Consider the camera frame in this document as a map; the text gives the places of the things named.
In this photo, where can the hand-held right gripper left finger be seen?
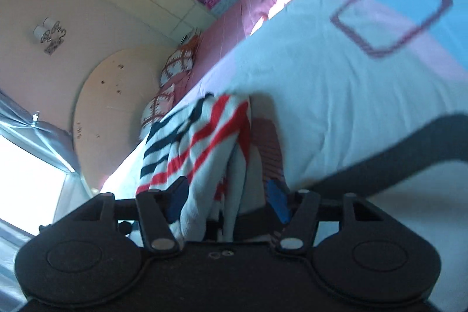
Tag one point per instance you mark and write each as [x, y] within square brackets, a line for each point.
[179, 198]

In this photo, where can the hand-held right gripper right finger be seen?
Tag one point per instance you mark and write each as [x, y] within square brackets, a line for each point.
[278, 202]

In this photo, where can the white red navy striped shirt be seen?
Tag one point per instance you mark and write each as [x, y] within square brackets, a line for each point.
[204, 151]

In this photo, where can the round wooden headboard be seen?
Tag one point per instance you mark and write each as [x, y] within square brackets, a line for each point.
[109, 107]

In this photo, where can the white blue pink bed cover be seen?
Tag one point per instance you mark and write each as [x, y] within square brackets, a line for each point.
[329, 85]

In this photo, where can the bright window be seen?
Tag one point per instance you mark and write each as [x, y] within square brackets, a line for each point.
[25, 180]

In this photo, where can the orange pillow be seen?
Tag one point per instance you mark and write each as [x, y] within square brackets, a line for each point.
[190, 38]

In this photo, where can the grey curtain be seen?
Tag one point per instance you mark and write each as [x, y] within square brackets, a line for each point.
[33, 125]

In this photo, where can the pink bed sheet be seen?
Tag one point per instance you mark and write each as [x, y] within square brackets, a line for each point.
[226, 27]

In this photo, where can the wall lamp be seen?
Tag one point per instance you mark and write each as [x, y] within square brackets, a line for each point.
[51, 36]

